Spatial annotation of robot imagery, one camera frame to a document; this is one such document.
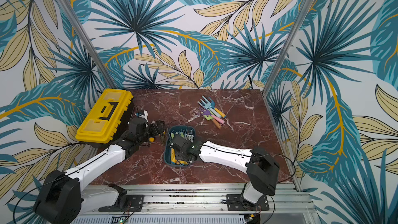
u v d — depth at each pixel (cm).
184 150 59
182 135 91
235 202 72
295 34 86
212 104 111
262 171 43
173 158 83
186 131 92
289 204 76
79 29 83
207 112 108
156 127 76
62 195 39
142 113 76
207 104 110
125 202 70
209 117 106
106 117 84
